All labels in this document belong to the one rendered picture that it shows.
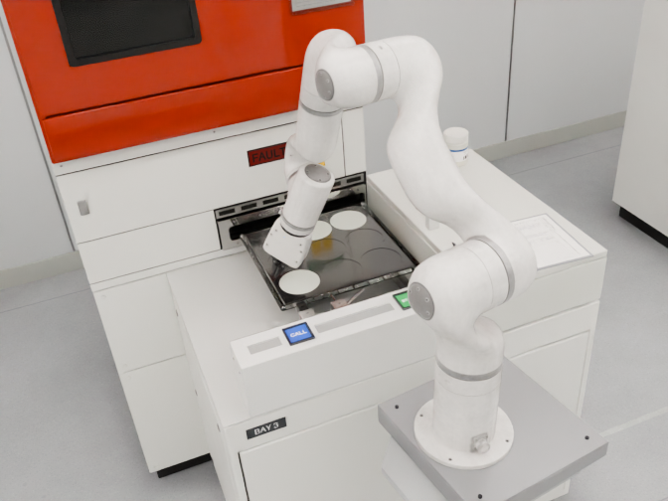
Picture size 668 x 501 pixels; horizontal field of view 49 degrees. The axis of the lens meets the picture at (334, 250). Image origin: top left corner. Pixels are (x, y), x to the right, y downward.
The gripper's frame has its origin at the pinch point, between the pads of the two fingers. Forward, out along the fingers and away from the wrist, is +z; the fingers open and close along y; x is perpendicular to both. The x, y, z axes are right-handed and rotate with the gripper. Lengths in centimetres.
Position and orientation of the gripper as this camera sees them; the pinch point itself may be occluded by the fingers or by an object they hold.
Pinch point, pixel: (277, 268)
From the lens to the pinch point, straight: 181.6
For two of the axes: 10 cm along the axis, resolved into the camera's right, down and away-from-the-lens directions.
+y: 8.6, 5.1, -1.0
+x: 4.0, -5.3, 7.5
